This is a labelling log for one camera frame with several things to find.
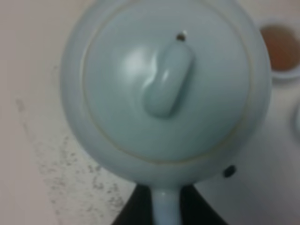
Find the light blue teacup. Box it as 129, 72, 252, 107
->
290, 102, 300, 145
257, 17, 300, 81

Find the right light blue teacup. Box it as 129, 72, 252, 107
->
290, 102, 300, 145

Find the light blue porcelain teapot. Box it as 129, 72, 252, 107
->
60, 0, 271, 225

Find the left light blue teacup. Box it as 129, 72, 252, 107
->
257, 17, 300, 81

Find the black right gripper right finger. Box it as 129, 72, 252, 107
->
180, 185, 225, 225

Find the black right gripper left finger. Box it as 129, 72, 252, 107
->
112, 185, 153, 225

